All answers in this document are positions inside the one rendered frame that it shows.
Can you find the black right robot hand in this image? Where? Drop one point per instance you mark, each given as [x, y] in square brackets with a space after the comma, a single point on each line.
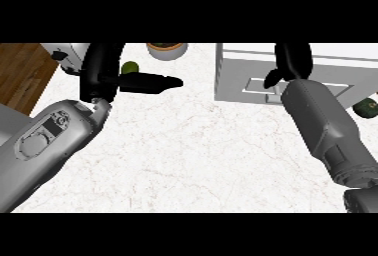
[294, 60]

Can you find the white appliance with black parts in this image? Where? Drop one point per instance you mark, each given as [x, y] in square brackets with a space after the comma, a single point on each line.
[68, 55]

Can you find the dark green round vegetable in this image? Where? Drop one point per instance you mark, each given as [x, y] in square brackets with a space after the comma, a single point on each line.
[367, 108]

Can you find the grey plant pot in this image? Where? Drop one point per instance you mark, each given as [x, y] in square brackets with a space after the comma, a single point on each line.
[167, 50]

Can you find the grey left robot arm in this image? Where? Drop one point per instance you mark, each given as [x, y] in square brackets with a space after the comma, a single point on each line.
[46, 143]

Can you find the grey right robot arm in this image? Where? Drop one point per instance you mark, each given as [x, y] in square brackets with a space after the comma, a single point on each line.
[331, 136]

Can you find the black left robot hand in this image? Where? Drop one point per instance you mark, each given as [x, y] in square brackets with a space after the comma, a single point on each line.
[101, 76]

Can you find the green can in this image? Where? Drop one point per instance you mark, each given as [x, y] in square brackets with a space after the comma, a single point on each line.
[130, 67]

